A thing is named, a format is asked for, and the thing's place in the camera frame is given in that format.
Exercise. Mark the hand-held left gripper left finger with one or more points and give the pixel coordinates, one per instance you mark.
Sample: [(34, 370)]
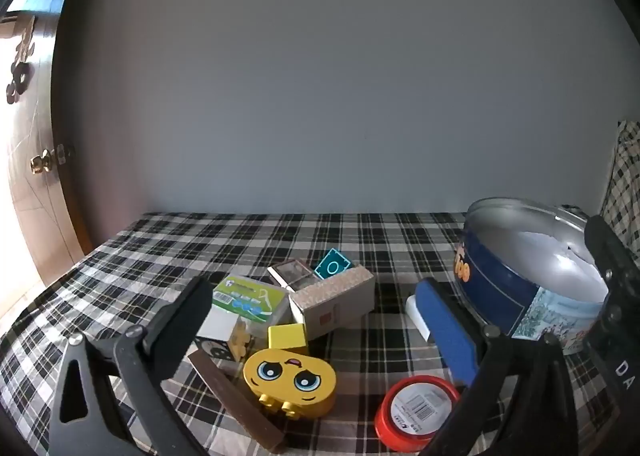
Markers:
[(175, 331)]

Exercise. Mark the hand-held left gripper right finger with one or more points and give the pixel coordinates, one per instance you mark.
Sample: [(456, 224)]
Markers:
[(445, 331)]

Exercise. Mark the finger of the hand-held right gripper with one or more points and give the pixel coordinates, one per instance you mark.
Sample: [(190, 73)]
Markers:
[(602, 251)]

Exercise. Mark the white tan toy block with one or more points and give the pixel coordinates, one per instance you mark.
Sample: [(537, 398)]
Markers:
[(220, 323)]

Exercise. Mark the blue round metal tin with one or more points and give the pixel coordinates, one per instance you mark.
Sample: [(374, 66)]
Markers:
[(500, 286)]

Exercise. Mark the green label plastic box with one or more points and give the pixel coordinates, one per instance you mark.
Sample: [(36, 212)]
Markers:
[(240, 298)]

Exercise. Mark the brown wooden stick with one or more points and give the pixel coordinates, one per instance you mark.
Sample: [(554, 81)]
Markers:
[(235, 401)]

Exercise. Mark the yellow wooden cube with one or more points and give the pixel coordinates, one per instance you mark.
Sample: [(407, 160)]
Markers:
[(286, 336)]

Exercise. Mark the beige speckled cardboard box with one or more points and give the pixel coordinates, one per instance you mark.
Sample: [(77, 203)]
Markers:
[(330, 301)]

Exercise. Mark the photo printed card box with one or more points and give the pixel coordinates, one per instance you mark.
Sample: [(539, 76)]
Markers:
[(292, 273)]

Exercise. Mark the plaid pillow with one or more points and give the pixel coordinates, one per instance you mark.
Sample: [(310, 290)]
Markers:
[(625, 176)]

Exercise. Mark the yellow face toy block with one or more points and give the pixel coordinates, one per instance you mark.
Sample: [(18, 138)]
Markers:
[(290, 371)]

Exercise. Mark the brown wooden door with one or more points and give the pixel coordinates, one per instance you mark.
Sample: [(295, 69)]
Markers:
[(30, 216)]

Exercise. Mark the brass door knob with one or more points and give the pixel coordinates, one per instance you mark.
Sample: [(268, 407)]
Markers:
[(42, 161)]

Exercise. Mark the hanging door ornament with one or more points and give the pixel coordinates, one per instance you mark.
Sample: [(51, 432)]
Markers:
[(20, 61)]

